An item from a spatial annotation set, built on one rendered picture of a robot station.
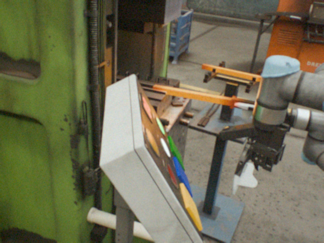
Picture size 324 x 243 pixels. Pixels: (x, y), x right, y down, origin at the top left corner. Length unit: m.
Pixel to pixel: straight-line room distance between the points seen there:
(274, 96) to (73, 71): 0.51
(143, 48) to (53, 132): 0.67
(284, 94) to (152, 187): 0.37
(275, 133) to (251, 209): 1.55
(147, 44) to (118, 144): 0.99
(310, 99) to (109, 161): 0.45
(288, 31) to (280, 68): 3.94
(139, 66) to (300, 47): 3.42
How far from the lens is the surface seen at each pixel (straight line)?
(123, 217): 0.82
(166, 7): 1.09
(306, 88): 0.75
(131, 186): 0.56
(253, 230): 2.19
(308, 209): 2.51
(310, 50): 4.72
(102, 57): 1.01
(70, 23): 0.86
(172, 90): 1.25
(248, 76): 1.70
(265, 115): 0.79
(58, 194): 1.14
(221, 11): 8.99
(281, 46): 4.72
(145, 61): 1.52
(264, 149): 0.83
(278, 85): 0.76
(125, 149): 0.53
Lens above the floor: 1.47
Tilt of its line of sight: 27 degrees down
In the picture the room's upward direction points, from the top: 5 degrees clockwise
